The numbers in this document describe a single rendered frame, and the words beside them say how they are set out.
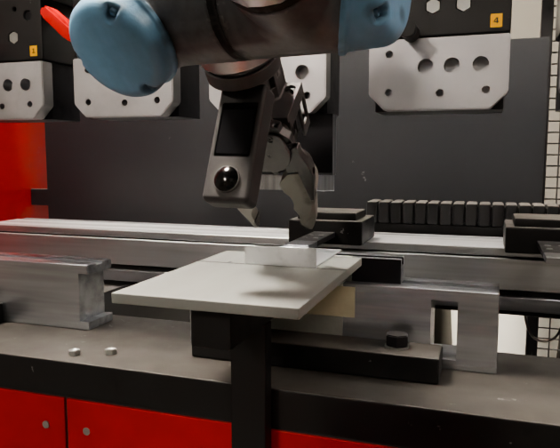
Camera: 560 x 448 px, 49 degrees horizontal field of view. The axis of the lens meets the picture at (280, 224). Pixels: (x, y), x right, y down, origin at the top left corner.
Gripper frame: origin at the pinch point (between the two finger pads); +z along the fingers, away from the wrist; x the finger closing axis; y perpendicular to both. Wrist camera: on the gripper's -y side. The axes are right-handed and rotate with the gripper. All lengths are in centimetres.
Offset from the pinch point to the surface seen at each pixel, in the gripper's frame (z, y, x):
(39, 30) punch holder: -15.0, 20.3, 36.7
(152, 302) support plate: -7.3, -17.1, 6.0
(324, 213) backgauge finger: 19.8, 21.2, 2.5
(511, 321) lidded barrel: 161, 104, -32
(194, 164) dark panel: 34, 50, 41
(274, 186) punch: 3.7, 10.1, 4.2
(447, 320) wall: 215, 140, -5
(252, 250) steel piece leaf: 2.4, -2.1, 3.4
